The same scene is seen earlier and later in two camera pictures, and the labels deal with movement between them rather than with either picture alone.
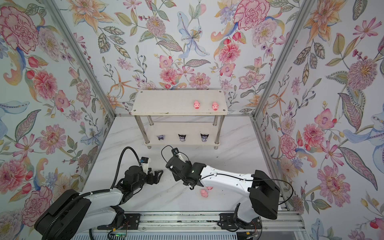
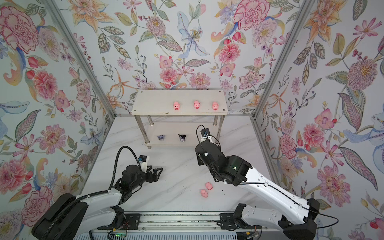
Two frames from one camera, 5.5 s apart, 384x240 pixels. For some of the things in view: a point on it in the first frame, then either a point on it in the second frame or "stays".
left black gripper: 156,179 stays
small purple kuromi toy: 160,137 stays
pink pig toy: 196,104 stays
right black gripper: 176,178 to 200,162
